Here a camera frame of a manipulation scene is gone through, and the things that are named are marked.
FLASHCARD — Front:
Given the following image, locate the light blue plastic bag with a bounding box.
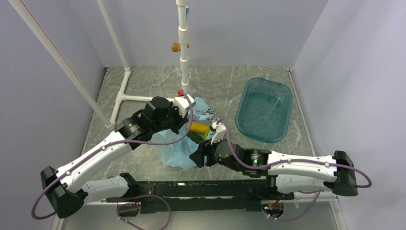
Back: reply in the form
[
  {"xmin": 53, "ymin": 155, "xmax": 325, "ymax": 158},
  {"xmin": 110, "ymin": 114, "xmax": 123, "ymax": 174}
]
[{"xmin": 151, "ymin": 97, "xmax": 220, "ymax": 169}]

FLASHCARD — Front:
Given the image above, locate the orange knob on pipe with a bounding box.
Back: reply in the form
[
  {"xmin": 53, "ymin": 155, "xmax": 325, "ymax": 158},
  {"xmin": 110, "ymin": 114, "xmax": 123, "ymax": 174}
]
[{"xmin": 171, "ymin": 43, "xmax": 181, "ymax": 52}]

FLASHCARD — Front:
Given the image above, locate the green fake apple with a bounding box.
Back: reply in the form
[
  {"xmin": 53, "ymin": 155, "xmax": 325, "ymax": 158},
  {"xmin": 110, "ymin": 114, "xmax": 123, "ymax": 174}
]
[{"xmin": 203, "ymin": 129, "xmax": 213, "ymax": 140}]

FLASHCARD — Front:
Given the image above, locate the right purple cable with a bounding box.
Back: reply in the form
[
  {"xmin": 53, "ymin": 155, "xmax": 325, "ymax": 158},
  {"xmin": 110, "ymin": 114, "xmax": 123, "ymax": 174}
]
[{"xmin": 215, "ymin": 119, "xmax": 372, "ymax": 222}]

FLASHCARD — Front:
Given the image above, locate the teal plastic bin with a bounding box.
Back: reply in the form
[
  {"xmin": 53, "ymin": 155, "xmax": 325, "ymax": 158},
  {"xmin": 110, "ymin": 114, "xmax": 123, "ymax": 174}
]
[{"xmin": 235, "ymin": 77, "xmax": 293, "ymax": 143}]

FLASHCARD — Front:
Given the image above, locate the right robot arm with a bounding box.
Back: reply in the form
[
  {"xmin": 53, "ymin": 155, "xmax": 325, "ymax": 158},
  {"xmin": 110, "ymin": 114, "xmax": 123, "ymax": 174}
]
[{"xmin": 189, "ymin": 140, "xmax": 358, "ymax": 199}]

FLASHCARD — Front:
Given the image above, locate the yellow fake fruit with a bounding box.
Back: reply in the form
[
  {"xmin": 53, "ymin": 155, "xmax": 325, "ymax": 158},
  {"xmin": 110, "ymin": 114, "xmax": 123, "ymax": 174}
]
[{"xmin": 186, "ymin": 122, "xmax": 211, "ymax": 135}]

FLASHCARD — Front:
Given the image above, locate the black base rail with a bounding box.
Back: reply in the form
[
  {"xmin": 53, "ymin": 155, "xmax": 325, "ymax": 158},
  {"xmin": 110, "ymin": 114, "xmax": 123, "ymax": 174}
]
[{"xmin": 106, "ymin": 178, "xmax": 294, "ymax": 214}]

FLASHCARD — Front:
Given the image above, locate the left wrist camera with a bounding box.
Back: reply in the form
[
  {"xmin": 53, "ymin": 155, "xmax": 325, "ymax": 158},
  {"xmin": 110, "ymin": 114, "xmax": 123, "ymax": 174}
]
[{"xmin": 173, "ymin": 94, "xmax": 196, "ymax": 117}]

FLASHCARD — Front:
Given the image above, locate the dark green fake avocado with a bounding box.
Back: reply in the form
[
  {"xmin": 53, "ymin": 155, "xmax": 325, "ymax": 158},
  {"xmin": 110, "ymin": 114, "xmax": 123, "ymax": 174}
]
[{"xmin": 187, "ymin": 133, "xmax": 205, "ymax": 144}]

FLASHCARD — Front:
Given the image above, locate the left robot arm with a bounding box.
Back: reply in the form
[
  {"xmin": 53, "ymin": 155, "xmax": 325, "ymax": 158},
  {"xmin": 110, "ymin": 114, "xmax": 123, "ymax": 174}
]
[{"xmin": 31, "ymin": 93, "xmax": 195, "ymax": 219}]

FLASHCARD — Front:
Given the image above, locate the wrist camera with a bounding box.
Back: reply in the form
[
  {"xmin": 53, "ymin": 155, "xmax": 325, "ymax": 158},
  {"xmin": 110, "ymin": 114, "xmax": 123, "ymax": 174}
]
[
  {"xmin": 173, "ymin": 94, "xmax": 196, "ymax": 117},
  {"xmin": 210, "ymin": 122, "xmax": 226, "ymax": 145}
]

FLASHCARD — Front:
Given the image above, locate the white PVC pipe frame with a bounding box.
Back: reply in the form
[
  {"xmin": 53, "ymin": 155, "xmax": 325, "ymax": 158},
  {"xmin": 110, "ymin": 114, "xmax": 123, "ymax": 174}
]
[{"xmin": 9, "ymin": 0, "xmax": 190, "ymax": 130}]

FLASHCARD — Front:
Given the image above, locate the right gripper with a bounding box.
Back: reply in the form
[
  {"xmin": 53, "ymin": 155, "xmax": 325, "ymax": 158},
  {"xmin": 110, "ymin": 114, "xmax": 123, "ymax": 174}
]
[{"xmin": 190, "ymin": 134, "xmax": 242, "ymax": 172}]

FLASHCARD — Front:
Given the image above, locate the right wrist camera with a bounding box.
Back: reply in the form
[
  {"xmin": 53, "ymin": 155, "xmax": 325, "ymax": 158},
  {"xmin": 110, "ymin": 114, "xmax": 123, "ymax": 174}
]
[{"xmin": 210, "ymin": 122, "xmax": 226, "ymax": 145}]

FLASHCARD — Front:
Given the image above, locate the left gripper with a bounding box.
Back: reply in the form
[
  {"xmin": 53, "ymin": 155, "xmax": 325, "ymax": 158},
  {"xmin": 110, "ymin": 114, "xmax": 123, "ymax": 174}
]
[{"xmin": 152, "ymin": 101, "xmax": 189, "ymax": 135}]

